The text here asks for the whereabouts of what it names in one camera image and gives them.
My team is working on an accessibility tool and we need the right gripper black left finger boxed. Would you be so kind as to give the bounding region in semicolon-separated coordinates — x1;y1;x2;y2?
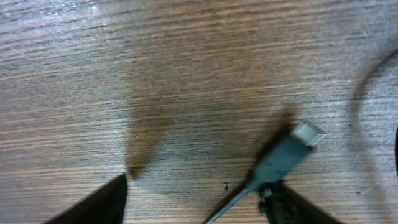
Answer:
47;173;128;224

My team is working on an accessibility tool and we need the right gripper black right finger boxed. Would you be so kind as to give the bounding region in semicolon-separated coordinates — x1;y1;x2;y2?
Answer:
257;180;343;224

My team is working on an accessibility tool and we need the black USB charging cable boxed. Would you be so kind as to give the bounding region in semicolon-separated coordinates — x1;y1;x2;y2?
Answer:
203;49;398;224

